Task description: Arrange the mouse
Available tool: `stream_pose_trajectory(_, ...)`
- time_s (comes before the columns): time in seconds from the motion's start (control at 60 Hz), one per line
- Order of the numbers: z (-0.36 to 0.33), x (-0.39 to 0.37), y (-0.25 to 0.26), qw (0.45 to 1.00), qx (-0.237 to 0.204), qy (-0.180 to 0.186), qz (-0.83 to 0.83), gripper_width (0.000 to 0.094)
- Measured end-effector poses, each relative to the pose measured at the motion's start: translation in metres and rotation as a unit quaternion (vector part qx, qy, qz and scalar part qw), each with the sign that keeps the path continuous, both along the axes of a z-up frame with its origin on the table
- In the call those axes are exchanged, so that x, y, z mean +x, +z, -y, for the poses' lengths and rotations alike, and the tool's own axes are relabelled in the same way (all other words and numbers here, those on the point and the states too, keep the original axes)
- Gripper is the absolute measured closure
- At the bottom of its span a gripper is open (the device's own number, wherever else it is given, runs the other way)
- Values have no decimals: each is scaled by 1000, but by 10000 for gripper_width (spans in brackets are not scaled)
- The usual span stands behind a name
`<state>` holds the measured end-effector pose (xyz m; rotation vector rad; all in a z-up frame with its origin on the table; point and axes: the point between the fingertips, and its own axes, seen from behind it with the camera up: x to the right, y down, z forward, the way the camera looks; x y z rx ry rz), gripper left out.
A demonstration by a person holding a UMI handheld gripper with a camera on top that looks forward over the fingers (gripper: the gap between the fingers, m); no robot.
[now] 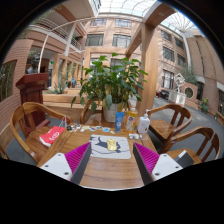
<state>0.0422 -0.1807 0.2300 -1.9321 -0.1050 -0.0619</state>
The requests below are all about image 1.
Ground yellow flowering plant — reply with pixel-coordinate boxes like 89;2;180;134
199;97;209;114

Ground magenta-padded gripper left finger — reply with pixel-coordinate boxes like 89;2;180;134
39;141;93;185

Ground red bag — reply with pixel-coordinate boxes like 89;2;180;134
38;125;66;148

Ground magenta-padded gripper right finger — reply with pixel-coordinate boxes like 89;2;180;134
132;142;184;184

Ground wooden armchair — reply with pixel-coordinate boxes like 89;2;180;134
9;101;73;164
79;99;104;126
146;103;193;144
159;126;222;165

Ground yellow liquid bottle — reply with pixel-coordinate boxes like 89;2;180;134
125;106;139;133

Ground dark red wooden pedestal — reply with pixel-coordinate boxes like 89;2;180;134
15;72;50;136

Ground white pump bottle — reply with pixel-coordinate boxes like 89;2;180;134
137;109;151;135

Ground white cat-print mouse pad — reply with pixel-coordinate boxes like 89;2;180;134
89;134;132;160

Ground wooden planter box with succulent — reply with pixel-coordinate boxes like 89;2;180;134
42;81;84;113

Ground green leafy potted plant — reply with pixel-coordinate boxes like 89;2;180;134
70;52;149;123

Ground blue tube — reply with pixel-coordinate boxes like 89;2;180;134
114;111;125;133

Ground white geometric sculpture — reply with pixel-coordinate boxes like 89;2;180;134
168;73;187;106

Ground dark bust statue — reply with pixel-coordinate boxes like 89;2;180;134
26;54;41;75

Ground yellow computer mouse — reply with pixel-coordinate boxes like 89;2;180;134
106;138;118;152

